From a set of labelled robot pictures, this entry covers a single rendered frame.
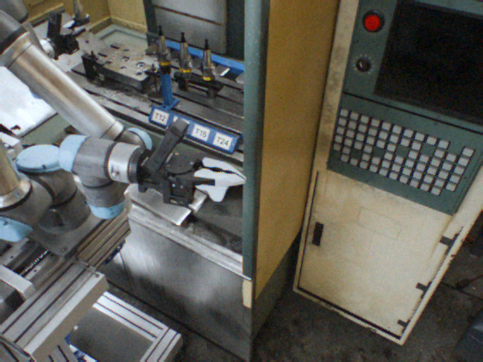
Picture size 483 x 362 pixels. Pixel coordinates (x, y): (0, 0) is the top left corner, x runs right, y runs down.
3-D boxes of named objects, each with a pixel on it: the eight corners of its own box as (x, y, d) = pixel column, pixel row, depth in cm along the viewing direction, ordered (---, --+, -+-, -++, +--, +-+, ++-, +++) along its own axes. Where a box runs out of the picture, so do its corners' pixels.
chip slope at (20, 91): (42, 150, 232) (25, 109, 214) (-41, 110, 256) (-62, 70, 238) (151, 71, 286) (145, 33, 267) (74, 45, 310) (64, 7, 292)
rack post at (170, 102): (167, 112, 209) (159, 53, 188) (158, 108, 211) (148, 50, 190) (179, 101, 215) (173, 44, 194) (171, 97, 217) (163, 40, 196)
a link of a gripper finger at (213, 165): (248, 190, 86) (203, 181, 88) (249, 165, 83) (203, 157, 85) (244, 200, 84) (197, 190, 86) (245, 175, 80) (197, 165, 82)
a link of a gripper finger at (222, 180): (244, 200, 84) (197, 190, 86) (245, 175, 80) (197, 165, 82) (240, 210, 82) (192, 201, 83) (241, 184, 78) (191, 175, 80)
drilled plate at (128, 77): (142, 90, 215) (141, 80, 211) (97, 72, 225) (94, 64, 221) (171, 67, 228) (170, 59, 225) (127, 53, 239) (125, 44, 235)
